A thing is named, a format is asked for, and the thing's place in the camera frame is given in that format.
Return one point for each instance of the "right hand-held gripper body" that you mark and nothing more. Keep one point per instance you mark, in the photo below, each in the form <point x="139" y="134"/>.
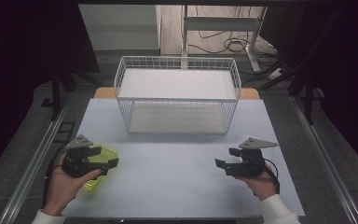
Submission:
<point x="250" y="161"/>

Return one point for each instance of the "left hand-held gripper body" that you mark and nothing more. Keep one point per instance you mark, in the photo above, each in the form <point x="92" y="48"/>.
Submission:
<point x="76" y="161"/>

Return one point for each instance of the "green plastic food container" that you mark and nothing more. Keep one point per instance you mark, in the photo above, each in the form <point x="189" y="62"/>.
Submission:
<point x="105" y="155"/>

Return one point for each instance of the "person's right hand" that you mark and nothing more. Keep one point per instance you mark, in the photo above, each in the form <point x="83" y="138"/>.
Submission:
<point x="261" y="185"/>

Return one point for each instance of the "person's left hand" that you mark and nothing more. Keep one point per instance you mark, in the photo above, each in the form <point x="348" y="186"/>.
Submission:
<point x="60" y="185"/>

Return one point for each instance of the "black metal stand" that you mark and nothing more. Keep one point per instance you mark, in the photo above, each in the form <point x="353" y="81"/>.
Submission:
<point x="307" y="90"/>
<point x="56" y="93"/>

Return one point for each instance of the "white power strip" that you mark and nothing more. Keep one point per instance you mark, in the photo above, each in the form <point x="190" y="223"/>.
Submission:
<point x="275" y="74"/>

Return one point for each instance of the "white cabinet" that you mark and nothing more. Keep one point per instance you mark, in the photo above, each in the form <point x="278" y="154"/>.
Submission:
<point x="121" y="28"/>

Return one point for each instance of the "black floor bracket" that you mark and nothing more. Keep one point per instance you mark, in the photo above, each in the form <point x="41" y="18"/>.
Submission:
<point x="65" y="131"/>

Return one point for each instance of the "aluminium rail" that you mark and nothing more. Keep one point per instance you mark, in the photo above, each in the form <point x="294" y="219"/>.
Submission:
<point x="34" y="158"/>
<point x="326" y="158"/>

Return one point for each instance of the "white metal desk frame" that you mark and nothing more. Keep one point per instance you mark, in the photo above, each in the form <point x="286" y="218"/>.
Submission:
<point x="220" y="23"/>

